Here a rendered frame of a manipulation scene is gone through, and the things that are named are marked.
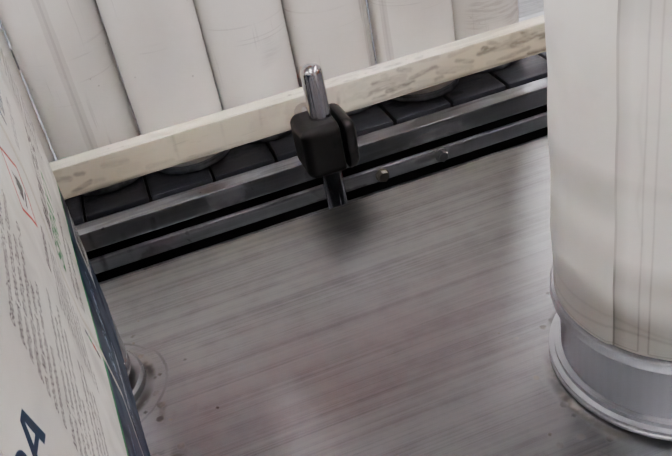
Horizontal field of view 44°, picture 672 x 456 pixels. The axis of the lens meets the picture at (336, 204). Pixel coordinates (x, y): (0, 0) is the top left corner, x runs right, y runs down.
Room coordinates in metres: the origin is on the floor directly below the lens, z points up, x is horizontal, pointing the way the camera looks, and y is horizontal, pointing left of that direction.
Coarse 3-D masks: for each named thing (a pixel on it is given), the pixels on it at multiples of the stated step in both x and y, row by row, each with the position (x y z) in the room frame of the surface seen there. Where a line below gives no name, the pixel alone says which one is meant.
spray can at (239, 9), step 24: (216, 0) 0.46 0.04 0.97; (240, 0) 0.46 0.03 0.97; (264, 0) 0.46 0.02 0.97; (216, 24) 0.46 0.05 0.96; (240, 24) 0.46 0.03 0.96; (264, 24) 0.46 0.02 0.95; (216, 48) 0.46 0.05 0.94; (240, 48) 0.46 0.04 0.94; (264, 48) 0.46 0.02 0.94; (288, 48) 0.47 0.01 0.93; (216, 72) 0.47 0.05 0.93; (240, 72) 0.46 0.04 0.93; (264, 72) 0.46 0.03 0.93; (288, 72) 0.47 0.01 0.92; (240, 96) 0.46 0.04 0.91; (264, 96) 0.46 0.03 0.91
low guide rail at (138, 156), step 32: (512, 32) 0.47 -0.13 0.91; (544, 32) 0.47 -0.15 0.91; (384, 64) 0.46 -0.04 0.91; (416, 64) 0.45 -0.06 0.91; (448, 64) 0.46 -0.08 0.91; (480, 64) 0.46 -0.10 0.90; (288, 96) 0.44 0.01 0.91; (352, 96) 0.44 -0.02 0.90; (384, 96) 0.45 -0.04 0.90; (192, 128) 0.42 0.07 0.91; (224, 128) 0.43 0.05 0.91; (256, 128) 0.43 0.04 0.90; (288, 128) 0.44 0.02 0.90; (64, 160) 0.42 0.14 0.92; (96, 160) 0.41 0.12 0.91; (128, 160) 0.42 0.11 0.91; (160, 160) 0.42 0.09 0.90; (64, 192) 0.41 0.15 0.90
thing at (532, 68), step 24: (504, 72) 0.49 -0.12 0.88; (528, 72) 0.48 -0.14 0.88; (456, 96) 0.47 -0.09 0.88; (480, 96) 0.46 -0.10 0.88; (360, 120) 0.46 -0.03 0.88; (384, 120) 0.45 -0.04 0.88; (408, 120) 0.45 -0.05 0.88; (264, 144) 0.45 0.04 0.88; (288, 144) 0.45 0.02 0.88; (216, 168) 0.44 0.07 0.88; (240, 168) 0.43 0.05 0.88; (120, 192) 0.43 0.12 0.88; (144, 192) 0.43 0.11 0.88; (168, 192) 0.42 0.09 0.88; (72, 216) 0.41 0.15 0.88; (96, 216) 0.41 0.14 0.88
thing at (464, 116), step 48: (528, 96) 0.46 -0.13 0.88; (384, 144) 0.44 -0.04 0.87; (432, 144) 0.45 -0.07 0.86; (480, 144) 0.45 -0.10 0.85; (192, 192) 0.42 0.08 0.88; (240, 192) 0.42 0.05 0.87; (288, 192) 0.43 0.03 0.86; (96, 240) 0.40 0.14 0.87; (144, 240) 0.41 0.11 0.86; (192, 240) 0.41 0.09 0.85
